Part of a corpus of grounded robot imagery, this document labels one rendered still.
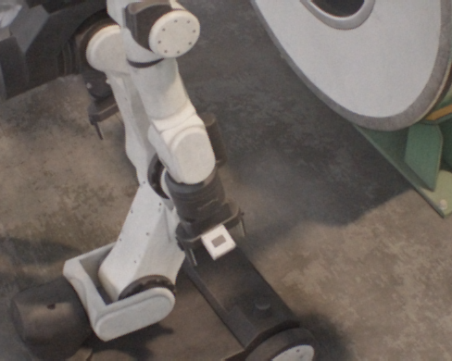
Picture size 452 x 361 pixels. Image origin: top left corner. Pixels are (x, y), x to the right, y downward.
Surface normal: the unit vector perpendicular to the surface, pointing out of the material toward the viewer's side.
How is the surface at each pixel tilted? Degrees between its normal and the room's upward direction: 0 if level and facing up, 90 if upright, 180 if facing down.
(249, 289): 0
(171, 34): 90
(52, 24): 90
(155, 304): 90
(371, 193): 0
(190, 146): 90
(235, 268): 0
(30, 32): 45
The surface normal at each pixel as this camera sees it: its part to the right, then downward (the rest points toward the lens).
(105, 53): 0.48, 0.56
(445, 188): -0.05, -0.76
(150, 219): -0.78, -0.07
